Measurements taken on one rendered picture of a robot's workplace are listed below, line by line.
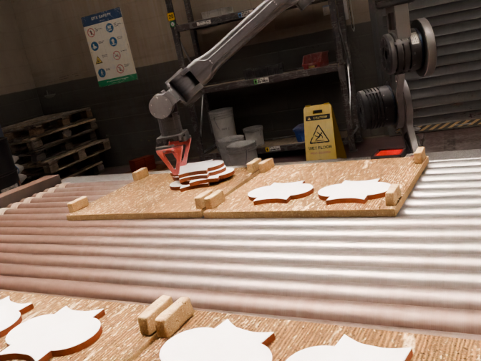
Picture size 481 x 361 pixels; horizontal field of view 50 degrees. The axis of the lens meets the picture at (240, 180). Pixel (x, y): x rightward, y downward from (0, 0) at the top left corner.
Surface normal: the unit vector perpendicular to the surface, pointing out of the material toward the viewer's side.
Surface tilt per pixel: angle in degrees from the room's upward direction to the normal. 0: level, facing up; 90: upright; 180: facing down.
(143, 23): 90
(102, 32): 90
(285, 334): 0
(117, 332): 0
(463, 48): 86
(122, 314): 0
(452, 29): 86
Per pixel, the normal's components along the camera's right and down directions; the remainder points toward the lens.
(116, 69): -0.34, 0.30
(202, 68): -0.07, 0.30
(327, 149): -0.44, 0.09
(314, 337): -0.19, -0.95
